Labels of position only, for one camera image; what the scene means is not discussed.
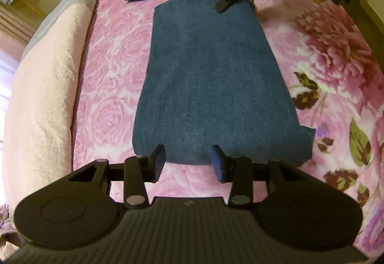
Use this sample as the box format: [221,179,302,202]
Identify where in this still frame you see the pink curtain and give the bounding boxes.
[0,6,38,43]

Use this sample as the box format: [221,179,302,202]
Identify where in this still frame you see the pink floral blanket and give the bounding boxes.
[71,0,384,256]

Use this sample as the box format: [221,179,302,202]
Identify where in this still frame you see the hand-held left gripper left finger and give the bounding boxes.
[69,144,167,210]

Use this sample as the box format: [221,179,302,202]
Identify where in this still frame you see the pale pink plush blanket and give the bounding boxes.
[0,0,106,224]

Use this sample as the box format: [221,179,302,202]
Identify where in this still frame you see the folded beige towel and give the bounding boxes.
[0,203,19,254]

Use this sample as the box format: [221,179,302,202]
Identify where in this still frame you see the blue denim jeans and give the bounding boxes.
[132,0,316,167]

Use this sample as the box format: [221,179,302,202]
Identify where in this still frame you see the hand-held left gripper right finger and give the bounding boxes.
[211,144,304,209]

